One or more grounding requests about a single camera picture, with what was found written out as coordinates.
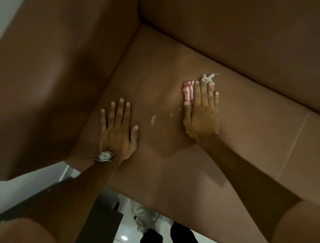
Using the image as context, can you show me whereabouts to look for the person's right forearm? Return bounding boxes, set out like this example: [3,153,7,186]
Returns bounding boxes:
[197,134,320,243]

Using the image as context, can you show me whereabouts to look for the black trousers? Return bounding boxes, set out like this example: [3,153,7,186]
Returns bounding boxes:
[139,221,199,243]

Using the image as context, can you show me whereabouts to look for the white sneaker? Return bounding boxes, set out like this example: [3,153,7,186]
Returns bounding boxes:
[130,199,161,235]

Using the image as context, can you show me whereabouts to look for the brown leather sofa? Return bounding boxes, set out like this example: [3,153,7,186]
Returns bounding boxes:
[0,0,320,243]

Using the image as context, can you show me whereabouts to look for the person's left forearm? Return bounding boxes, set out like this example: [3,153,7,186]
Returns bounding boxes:
[0,160,123,243]

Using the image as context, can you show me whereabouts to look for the person's left hand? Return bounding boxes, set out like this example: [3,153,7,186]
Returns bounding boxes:
[99,98,140,166]

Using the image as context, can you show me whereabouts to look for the red white striped cloth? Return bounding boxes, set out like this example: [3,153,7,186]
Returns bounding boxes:
[181,73,219,134]

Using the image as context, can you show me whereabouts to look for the person's right hand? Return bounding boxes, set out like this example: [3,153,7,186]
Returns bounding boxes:
[183,78,221,144]

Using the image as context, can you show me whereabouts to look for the silver wristwatch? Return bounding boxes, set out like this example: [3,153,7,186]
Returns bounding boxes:
[93,151,116,163]

